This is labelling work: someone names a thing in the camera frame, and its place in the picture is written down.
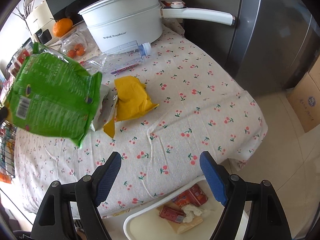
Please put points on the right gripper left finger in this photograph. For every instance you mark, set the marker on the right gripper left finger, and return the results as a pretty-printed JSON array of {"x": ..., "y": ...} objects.
[{"x": 104, "y": 177}]

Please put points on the black wire rack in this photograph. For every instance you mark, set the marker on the black wire rack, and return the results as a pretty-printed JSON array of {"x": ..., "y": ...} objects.
[{"x": 8, "y": 138}]

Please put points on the grey refrigerator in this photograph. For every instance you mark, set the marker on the grey refrigerator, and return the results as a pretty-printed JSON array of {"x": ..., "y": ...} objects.
[{"x": 271, "y": 46}]

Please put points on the cream air fryer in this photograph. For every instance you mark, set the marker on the cream air fryer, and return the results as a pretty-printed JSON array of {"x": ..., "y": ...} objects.
[{"x": 40, "y": 22}]

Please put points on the white tissue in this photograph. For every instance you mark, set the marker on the white tissue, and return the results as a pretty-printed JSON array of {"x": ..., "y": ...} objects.
[{"x": 191, "y": 211}]

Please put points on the red label glass jar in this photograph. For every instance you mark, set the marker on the red label glass jar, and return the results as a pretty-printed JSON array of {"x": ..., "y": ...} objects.
[{"x": 18, "y": 59}]

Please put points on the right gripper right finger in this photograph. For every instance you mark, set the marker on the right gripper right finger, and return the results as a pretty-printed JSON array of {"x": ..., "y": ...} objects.
[{"x": 216, "y": 176}]

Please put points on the beige bread wrapper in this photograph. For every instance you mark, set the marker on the beige bread wrapper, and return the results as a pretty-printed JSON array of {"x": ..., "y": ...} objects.
[{"x": 184, "y": 227}]

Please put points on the yellow snack bag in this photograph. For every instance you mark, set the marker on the yellow snack bag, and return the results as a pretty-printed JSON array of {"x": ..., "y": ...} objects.
[{"x": 131, "y": 102}]

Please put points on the white electric cooking pot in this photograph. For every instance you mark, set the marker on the white electric cooking pot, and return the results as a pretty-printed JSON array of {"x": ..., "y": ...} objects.
[{"x": 115, "y": 22}]

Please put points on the white trash bin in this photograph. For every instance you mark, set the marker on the white trash bin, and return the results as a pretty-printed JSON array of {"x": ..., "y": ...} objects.
[{"x": 146, "y": 223}]

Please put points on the cherry pattern tablecloth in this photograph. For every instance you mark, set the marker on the cherry pattern tablecloth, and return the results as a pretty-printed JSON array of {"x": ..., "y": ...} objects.
[{"x": 200, "y": 107}]

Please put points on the large orange tangerine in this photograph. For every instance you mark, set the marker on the large orange tangerine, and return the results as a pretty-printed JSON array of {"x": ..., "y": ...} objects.
[{"x": 62, "y": 27}]

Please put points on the lower cardboard box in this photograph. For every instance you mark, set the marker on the lower cardboard box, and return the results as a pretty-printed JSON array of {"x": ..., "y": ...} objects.
[{"x": 304, "y": 99}]

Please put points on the green snack bag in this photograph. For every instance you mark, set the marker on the green snack bag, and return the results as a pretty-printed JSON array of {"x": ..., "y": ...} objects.
[{"x": 53, "y": 96}]

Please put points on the clear plastic water bottle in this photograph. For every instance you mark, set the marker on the clear plastic water bottle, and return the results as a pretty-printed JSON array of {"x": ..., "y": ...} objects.
[{"x": 119, "y": 58}]

